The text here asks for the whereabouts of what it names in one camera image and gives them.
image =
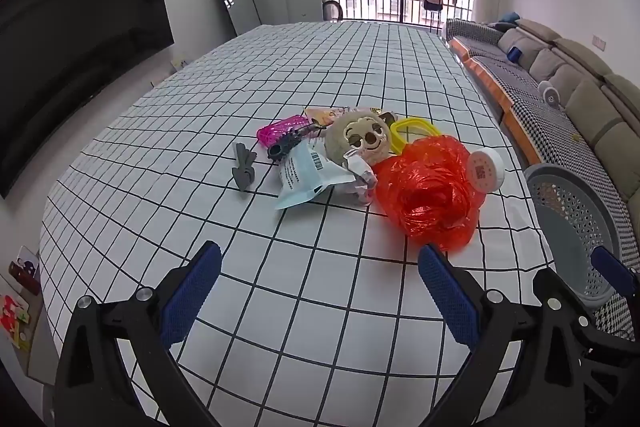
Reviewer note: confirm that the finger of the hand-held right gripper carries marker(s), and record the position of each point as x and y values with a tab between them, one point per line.
545	282
612	269

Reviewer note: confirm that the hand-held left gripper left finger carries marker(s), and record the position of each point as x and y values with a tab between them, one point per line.
192	292

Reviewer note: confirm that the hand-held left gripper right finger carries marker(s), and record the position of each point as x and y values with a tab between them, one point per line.
447	297

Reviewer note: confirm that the grey perforated plastic basket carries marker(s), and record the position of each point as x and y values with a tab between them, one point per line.
565	207

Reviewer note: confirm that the white wrapper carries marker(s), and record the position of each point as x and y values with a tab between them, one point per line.
362	179

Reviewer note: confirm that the black spiky tube toy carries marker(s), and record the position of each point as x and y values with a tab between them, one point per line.
285	144

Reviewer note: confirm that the red plastic bag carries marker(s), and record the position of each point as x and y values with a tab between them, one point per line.
425	187

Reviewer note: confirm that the white round container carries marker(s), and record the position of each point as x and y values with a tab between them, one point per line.
492	169

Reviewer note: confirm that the grey plastic arrow piece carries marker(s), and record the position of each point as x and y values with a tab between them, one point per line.
243	172

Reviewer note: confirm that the pink plastic shuttlecock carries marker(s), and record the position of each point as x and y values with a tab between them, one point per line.
275	132

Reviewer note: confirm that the beige plush sloth head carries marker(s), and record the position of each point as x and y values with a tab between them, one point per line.
360	134

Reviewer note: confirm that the small white fan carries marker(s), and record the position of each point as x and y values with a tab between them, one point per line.
550	94

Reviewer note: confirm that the beige sofa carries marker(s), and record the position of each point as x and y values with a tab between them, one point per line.
585	72

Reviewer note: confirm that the pink orange snack wrapper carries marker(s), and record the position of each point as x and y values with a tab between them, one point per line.
325	114

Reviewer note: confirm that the papers on floor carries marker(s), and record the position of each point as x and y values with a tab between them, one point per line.
181	63

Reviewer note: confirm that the blue cup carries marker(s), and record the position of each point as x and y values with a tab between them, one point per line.
515	54

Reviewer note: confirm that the black white checked tablecloth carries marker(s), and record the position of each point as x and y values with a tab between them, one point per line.
300	72

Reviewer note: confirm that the black flat television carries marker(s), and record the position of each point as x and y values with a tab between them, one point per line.
75	57

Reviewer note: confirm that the blue cloth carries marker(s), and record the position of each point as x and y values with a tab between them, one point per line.
510	17

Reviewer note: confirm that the grey cabinet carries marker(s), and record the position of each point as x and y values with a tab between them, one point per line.
302	2

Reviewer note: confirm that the black round chair back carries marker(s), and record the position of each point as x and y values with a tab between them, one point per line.
325	9

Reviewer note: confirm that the wall outlet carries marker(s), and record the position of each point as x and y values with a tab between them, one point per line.
598	42

